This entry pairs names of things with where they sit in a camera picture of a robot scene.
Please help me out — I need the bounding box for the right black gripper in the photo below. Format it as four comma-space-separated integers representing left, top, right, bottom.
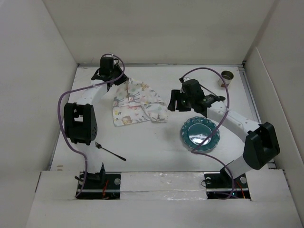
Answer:
167, 89, 194, 112

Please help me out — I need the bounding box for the black metal fork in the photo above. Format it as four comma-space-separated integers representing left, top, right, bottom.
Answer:
95, 142, 126, 161

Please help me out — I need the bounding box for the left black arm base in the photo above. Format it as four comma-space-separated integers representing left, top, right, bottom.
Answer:
75, 165, 121, 200

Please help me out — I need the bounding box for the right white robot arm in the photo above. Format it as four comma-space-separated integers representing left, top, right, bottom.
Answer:
168, 79, 280, 187

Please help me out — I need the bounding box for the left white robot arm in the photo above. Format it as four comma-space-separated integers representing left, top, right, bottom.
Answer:
64, 54, 128, 188

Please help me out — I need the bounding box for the teal ceramic plate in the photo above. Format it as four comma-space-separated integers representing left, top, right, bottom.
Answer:
180, 116, 220, 152

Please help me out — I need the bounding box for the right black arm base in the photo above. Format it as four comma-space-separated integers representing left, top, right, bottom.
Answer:
201, 171, 251, 200

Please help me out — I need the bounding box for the floral animal print napkin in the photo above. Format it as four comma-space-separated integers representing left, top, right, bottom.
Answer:
113, 78, 168, 127

